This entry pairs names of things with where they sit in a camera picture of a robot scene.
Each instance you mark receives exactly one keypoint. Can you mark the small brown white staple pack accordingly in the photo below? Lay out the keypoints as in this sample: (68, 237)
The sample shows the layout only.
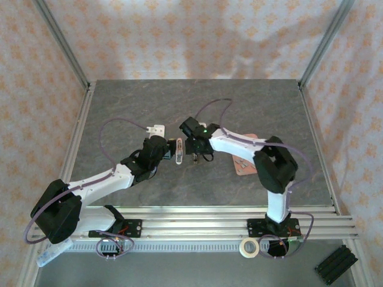
(195, 158)

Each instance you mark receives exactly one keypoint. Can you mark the pink plastic tray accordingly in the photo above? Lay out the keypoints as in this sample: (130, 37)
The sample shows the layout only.
(242, 171)

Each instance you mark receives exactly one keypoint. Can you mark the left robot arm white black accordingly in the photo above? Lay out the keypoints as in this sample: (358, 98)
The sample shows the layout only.
(98, 182)

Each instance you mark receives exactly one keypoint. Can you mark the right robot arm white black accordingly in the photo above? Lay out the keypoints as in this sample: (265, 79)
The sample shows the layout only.
(239, 146)

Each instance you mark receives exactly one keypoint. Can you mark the patterned backdrop cloth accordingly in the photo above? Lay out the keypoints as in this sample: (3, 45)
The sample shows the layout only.
(191, 36)

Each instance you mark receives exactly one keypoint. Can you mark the white tape roll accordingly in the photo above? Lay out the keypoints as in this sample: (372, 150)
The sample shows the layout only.
(243, 251)

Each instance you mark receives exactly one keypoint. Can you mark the small circuit board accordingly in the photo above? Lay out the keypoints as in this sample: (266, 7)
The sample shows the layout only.
(294, 240)

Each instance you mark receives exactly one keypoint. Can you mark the clear plastic bottle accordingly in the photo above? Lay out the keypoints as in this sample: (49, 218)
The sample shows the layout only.
(51, 255)

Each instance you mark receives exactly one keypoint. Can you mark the black extrusion bundle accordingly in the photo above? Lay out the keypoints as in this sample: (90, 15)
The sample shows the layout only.
(336, 264)

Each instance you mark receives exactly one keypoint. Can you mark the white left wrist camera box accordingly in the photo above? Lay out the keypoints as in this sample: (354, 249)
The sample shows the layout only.
(157, 130)

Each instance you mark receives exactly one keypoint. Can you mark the aluminium table side rail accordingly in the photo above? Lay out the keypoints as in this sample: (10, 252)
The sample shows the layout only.
(314, 125)
(82, 125)

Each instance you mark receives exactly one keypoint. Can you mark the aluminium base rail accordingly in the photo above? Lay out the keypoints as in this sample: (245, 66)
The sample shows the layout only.
(194, 227)

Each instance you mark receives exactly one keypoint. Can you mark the aluminium frame post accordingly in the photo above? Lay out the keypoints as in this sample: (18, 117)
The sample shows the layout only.
(63, 45)
(324, 45)

